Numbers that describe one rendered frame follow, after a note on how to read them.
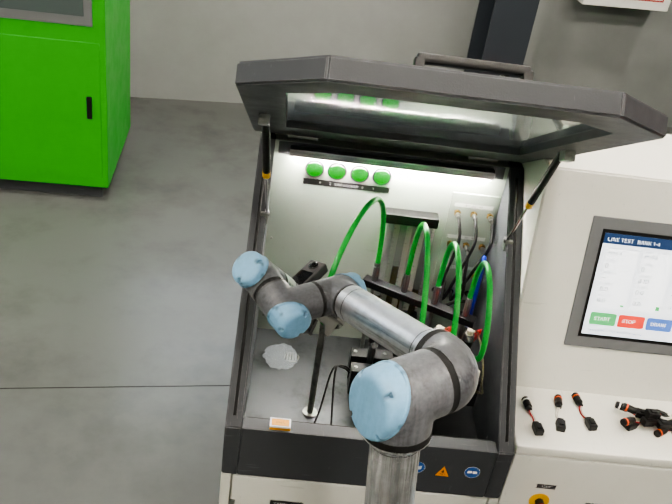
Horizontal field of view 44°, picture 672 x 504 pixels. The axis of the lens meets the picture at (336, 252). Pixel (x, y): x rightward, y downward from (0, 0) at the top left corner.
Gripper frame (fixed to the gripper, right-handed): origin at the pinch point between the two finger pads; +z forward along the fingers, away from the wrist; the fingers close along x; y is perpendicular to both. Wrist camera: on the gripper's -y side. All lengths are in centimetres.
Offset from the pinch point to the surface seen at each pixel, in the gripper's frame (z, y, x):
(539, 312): 37, -24, 34
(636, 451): 53, -1, 63
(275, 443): 9.8, 31.7, -5.9
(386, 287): 30.2, -18.0, -6.2
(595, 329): 46, -26, 46
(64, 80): 78, -88, -253
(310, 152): -3.6, -38.5, -22.8
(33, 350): 78, 37, -181
